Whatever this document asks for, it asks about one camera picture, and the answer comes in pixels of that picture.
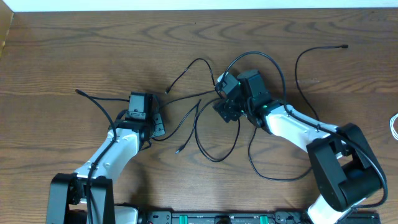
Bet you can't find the white usb cable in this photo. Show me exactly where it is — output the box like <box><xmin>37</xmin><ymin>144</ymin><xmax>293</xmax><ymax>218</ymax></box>
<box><xmin>389</xmin><ymin>112</ymin><xmax>398</xmax><ymax>141</ymax></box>

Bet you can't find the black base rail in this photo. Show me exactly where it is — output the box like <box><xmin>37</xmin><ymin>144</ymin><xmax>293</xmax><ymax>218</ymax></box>
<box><xmin>111</xmin><ymin>210</ymin><xmax>381</xmax><ymax>224</ymax></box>

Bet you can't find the left camera black cable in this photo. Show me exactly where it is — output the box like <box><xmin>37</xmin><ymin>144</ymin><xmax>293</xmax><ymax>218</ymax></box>
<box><xmin>75</xmin><ymin>89</ymin><xmax>131</xmax><ymax>224</ymax></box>

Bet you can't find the right camera black cable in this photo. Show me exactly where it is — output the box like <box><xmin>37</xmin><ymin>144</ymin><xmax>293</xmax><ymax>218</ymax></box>
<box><xmin>215</xmin><ymin>51</ymin><xmax>389</xmax><ymax>208</ymax></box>

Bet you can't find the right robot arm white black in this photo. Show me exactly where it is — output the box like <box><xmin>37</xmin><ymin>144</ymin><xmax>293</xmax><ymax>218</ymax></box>
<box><xmin>213</xmin><ymin>70</ymin><xmax>386</xmax><ymax>223</ymax></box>

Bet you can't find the camera black cable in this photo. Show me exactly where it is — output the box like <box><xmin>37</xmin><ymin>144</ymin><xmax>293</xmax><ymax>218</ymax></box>
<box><xmin>75</xmin><ymin>89</ymin><xmax>131</xmax><ymax>224</ymax></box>
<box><xmin>215</xmin><ymin>51</ymin><xmax>389</xmax><ymax>208</ymax></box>

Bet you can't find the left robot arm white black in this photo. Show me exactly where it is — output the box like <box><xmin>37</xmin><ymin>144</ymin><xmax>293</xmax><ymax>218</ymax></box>
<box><xmin>46</xmin><ymin>92</ymin><xmax>165</xmax><ymax>223</ymax></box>

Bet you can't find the thin black cable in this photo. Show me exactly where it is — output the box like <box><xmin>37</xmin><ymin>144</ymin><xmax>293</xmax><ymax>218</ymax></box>
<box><xmin>150</xmin><ymin>58</ymin><xmax>242</xmax><ymax>163</ymax></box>

